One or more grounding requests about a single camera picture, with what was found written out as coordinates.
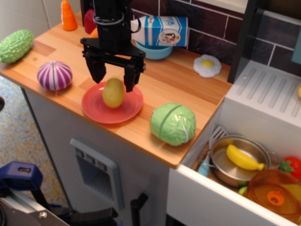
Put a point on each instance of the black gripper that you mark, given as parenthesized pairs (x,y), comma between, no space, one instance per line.
(114,46)

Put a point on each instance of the yellow toy potato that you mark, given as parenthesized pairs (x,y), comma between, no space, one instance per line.
(113,93)

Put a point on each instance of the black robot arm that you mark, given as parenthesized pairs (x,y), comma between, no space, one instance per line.
(112,12)

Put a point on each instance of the pink plastic plate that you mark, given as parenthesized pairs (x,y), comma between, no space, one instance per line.
(94,107)

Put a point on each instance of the blue plastic bowl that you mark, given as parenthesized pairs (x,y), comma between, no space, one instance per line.
(155,52)

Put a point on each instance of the lying orange toy carrot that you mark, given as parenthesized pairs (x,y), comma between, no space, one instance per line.
(94,33)

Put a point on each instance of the dark red toy vegetable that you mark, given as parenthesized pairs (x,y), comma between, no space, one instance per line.
(89,21)

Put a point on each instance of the toy milk carton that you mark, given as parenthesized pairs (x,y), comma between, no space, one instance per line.
(161,30)

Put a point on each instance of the purple striped toy onion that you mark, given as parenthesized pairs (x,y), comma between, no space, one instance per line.
(54,75)

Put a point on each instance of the tall orange toy carrot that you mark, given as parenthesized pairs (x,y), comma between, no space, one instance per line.
(68,19)

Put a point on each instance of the green toy cabbage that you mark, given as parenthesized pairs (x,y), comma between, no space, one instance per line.
(173,123)

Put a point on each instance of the toy fried egg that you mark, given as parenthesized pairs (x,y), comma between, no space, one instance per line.
(207,66)

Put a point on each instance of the grey toy ice dispenser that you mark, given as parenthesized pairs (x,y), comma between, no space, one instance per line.
(100,174)

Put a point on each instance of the green toy bitter gourd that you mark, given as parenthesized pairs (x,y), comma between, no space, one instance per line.
(15,46)

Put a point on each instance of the blue clamp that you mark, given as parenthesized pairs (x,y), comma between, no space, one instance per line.
(20,176)

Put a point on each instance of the yellow toy banana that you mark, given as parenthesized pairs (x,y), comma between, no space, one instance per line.
(242,160)

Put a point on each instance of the stainless steel pot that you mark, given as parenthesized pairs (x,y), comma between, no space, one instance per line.
(231,174)

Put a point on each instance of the white toy sink cabinet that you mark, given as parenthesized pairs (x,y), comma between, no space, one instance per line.
(262,109)

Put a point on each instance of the orange transparent pot lid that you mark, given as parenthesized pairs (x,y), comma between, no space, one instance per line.
(277,191)

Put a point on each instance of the red toy strawberry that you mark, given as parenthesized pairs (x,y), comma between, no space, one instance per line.
(291,165)

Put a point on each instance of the grey spatula blue handle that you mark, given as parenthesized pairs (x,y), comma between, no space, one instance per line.
(205,165)

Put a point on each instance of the black cabinet door handle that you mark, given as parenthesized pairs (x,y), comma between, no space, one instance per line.
(136,205)

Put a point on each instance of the metal bracket with screw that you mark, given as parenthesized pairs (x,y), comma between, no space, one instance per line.
(18,209)

